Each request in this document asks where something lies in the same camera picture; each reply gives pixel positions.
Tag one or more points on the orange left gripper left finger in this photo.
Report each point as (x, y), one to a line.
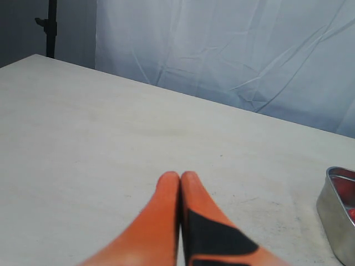
(152, 238)

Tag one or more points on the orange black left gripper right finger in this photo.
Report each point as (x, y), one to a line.
(209, 237)

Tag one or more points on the steel two-compartment lunch box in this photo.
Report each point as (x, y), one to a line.
(336, 197)

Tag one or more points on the red toy sausage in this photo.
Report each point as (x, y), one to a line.
(351, 213)

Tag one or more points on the white backdrop cloth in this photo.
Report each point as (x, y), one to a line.
(293, 60)

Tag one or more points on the black light stand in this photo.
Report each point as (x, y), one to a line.
(50, 27)

